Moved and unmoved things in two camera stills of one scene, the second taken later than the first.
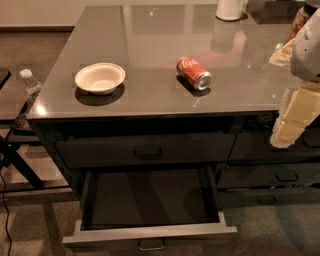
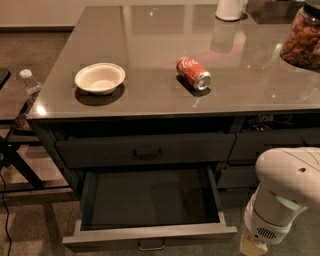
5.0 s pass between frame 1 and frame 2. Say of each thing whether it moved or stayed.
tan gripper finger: moved
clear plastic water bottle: stayed
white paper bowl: stayed
